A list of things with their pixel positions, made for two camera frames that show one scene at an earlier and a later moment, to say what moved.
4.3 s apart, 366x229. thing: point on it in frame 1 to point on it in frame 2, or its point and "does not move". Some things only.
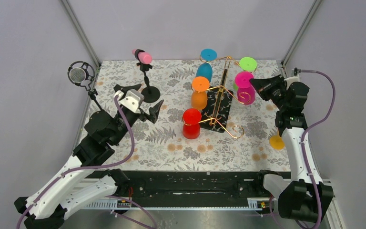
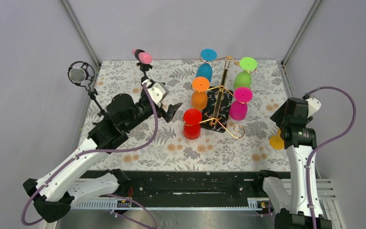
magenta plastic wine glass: (246, 90) to (238, 109)
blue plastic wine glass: (206, 69) does not move
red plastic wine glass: (191, 118) does not move
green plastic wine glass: (247, 64) does not move
